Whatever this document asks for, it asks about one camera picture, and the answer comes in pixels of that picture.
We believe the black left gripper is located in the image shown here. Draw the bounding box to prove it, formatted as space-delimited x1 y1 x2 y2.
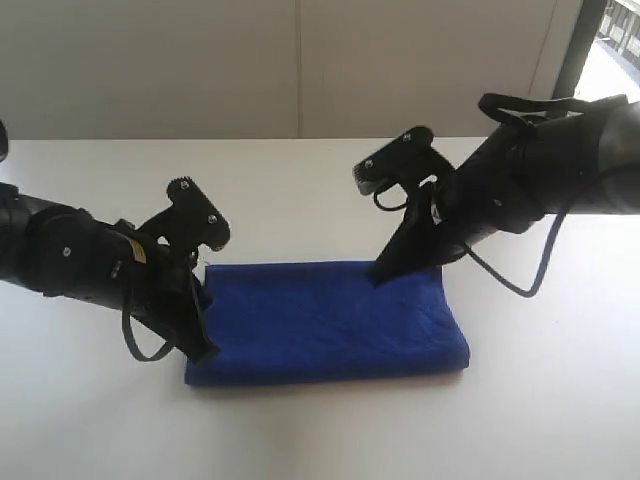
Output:
121 242 221 365

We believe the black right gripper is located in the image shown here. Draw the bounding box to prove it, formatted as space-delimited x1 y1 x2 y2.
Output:
369 174 480 287

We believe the blue microfibre towel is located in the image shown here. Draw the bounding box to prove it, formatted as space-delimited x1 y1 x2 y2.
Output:
184 261 471 387

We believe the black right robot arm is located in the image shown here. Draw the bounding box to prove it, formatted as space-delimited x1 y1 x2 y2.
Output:
353 93 639 298

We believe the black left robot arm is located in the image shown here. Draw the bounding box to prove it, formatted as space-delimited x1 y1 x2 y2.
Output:
1 176 230 363

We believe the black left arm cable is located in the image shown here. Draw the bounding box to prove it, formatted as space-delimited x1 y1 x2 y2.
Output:
119 304 174 363

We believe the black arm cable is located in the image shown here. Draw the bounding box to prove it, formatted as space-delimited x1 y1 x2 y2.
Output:
119 304 174 363
372 92 631 299

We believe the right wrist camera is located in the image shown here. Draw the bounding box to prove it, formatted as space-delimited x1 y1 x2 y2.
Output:
353 126 454 196

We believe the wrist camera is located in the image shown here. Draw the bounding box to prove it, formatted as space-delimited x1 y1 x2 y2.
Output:
137 177 231 258
353 126 454 196

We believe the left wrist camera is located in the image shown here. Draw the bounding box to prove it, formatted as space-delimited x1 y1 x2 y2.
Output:
137 177 231 258

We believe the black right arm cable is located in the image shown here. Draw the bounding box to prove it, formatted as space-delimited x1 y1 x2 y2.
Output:
372 92 631 299

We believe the dark window frame post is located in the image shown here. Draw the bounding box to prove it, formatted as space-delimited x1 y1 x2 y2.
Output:
551 0 607 99

